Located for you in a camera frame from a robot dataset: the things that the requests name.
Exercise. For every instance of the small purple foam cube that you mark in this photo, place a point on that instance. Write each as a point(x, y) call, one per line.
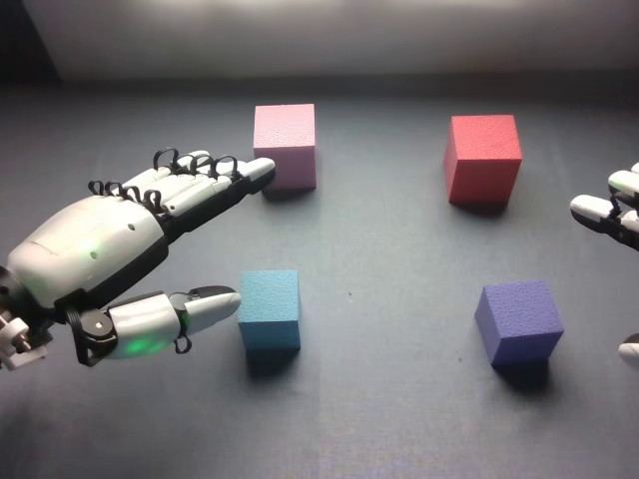
point(519, 324)

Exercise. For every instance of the grey table cloth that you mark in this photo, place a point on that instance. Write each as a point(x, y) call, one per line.
point(369, 259)

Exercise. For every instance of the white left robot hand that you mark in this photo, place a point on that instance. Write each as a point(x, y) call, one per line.
point(100, 234)

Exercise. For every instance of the pink cube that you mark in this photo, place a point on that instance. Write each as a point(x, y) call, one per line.
point(287, 144)

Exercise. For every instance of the small blue foam cube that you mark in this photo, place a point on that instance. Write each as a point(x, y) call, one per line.
point(269, 309)

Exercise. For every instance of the white backdrop board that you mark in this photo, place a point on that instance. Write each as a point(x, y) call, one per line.
point(319, 35)

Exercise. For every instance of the red cube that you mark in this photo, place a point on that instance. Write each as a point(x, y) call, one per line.
point(481, 159)

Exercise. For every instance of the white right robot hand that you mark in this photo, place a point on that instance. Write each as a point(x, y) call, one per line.
point(591, 205)

